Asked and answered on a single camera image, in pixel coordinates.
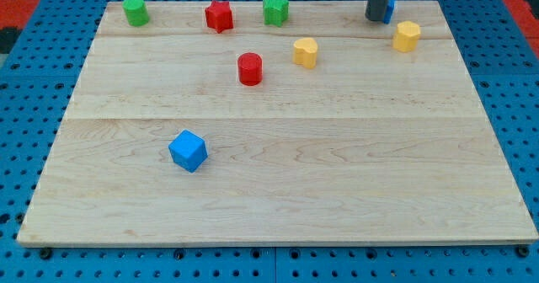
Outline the light wooden board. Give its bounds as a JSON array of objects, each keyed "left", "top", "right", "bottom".
[{"left": 18, "top": 1, "right": 538, "bottom": 248}]

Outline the green star block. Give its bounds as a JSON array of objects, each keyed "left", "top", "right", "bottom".
[{"left": 263, "top": 0, "right": 289, "bottom": 27}]

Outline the green cylinder block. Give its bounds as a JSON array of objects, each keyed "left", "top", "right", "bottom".
[{"left": 122, "top": 0, "right": 150, "bottom": 27}]

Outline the yellow hexagon block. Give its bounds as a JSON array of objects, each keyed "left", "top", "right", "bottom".
[{"left": 392, "top": 21, "right": 421, "bottom": 52}]

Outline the blue triangle block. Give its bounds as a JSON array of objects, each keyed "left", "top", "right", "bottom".
[{"left": 382, "top": 0, "right": 396, "bottom": 24}]

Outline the red cylinder block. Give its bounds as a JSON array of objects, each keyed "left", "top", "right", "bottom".
[{"left": 237, "top": 52, "right": 263, "bottom": 86}]

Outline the yellow heart block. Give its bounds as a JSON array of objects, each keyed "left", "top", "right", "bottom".
[{"left": 292, "top": 37, "right": 318, "bottom": 69}]

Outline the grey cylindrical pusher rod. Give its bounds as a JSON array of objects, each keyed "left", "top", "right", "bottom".
[{"left": 364, "top": 0, "right": 396, "bottom": 23}]

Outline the blue cube block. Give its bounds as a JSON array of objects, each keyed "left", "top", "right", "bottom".
[{"left": 168, "top": 130, "right": 208, "bottom": 173}]

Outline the red star block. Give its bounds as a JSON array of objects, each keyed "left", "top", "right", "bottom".
[{"left": 205, "top": 0, "right": 234, "bottom": 34}]

